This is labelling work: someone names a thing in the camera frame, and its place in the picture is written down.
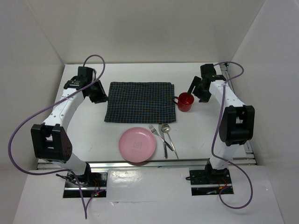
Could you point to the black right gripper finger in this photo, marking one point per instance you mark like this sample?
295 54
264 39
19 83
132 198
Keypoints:
204 97
193 89

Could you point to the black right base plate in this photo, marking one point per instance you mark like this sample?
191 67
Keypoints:
202 177

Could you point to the red mug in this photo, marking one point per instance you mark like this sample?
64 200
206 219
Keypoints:
184 101

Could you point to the dark checked cloth napkin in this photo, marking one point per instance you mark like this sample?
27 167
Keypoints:
141 103

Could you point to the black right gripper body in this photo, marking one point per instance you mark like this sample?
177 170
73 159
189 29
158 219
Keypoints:
199 88

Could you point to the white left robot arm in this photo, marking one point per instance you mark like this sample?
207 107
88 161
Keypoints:
50 140

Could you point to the silver fork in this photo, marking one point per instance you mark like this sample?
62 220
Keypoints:
154 131

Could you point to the pink plate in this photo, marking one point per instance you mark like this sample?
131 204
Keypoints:
137 144

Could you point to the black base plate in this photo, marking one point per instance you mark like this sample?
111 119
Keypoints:
98 178
202 177

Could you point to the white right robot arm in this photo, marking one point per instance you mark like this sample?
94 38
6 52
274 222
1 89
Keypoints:
235 126

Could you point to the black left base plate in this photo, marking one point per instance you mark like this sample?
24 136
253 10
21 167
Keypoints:
98 178

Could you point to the aluminium right rail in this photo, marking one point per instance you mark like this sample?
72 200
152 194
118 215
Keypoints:
244 151

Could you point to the silver spoon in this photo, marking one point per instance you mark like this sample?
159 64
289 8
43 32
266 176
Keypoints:
166 129

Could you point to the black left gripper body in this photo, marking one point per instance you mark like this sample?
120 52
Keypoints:
93 92

